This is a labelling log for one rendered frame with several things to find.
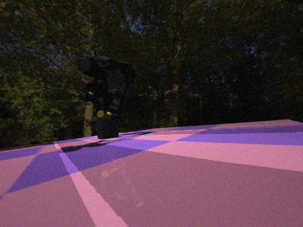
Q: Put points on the yellow cylinder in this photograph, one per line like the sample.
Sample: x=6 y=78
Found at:
x=102 y=114

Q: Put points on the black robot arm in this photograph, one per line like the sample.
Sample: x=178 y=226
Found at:
x=93 y=68

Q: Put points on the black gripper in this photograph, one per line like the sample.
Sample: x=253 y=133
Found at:
x=107 y=97

